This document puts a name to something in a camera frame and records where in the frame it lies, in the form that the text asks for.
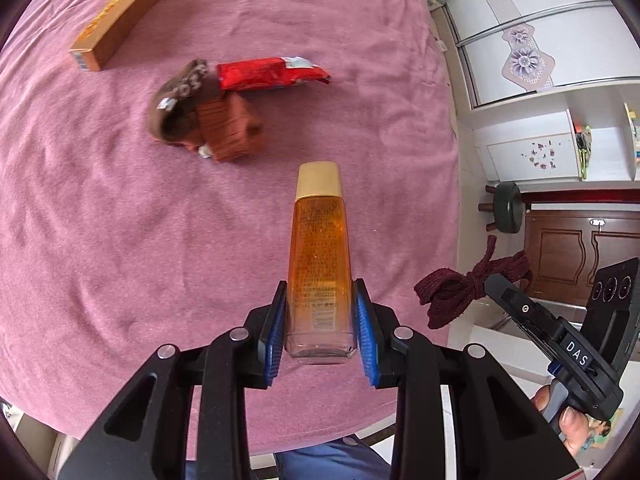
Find amber liquid bottle gold cap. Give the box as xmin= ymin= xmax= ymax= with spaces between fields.
xmin=285 ymin=162 xmax=356 ymax=365

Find orange knit sock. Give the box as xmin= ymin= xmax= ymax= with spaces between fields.
xmin=196 ymin=92 xmax=265 ymax=162

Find brown knit sock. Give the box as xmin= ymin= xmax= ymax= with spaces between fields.
xmin=146 ymin=58 xmax=221 ymax=152

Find red snack wrapper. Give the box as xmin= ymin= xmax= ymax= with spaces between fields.
xmin=216 ymin=56 xmax=331 ymax=92

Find person's right hand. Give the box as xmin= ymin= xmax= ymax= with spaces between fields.
xmin=532 ymin=386 xmax=596 ymax=457

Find brown wooden door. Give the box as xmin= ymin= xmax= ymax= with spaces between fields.
xmin=525 ymin=210 xmax=640 ymax=307

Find dark green round stool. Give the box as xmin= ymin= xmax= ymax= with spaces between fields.
xmin=477 ymin=182 xmax=525 ymax=234

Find person's blue trousers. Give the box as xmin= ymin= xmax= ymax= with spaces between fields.
xmin=184 ymin=435 xmax=394 ymax=480

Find white wardrobe with shelves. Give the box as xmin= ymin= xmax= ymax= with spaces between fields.
xmin=442 ymin=0 xmax=639 ymax=184

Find gold cardboard box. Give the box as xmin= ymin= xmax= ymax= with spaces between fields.
xmin=70 ymin=0 xmax=158 ymax=72

